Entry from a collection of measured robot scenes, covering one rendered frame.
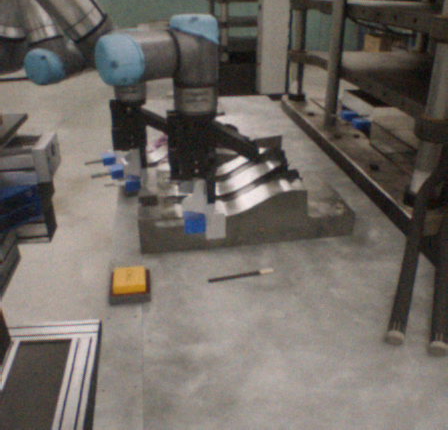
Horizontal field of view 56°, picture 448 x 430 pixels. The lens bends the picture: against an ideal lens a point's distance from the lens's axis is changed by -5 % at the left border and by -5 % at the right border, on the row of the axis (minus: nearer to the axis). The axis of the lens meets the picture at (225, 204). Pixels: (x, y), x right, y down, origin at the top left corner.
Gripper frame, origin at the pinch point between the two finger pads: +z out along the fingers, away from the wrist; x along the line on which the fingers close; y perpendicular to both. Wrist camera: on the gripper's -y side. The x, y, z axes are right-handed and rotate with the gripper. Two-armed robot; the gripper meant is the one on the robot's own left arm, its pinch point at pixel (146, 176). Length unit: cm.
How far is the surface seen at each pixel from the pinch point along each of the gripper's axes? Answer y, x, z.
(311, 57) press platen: -77, -100, -12
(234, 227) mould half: -18.8, 19.1, 5.4
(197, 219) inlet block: -9.6, 30.8, -4.1
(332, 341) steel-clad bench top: -30, 51, 11
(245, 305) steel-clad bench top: -17.3, 39.4, 10.6
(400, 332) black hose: -41, 54, 8
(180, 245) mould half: -6.6, 19.1, 8.9
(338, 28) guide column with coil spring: -76, -68, -29
